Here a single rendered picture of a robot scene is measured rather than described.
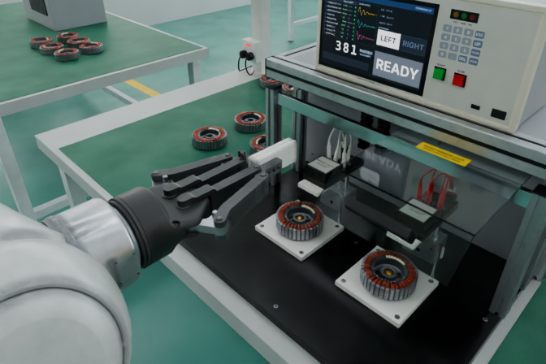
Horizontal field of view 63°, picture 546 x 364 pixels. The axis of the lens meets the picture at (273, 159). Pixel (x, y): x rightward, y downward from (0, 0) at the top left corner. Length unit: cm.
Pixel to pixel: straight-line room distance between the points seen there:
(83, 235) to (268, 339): 56
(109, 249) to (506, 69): 65
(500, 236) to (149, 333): 132
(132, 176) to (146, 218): 93
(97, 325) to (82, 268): 3
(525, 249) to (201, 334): 129
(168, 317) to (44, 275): 174
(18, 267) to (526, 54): 74
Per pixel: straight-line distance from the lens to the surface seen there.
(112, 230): 41
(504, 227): 109
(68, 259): 22
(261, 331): 91
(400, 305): 94
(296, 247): 102
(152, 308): 198
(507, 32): 81
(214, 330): 187
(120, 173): 139
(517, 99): 83
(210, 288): 99
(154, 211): 43
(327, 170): 102
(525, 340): 101
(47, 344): 20
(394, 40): 90
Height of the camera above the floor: 147
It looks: 31 degrees down
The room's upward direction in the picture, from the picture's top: straight up
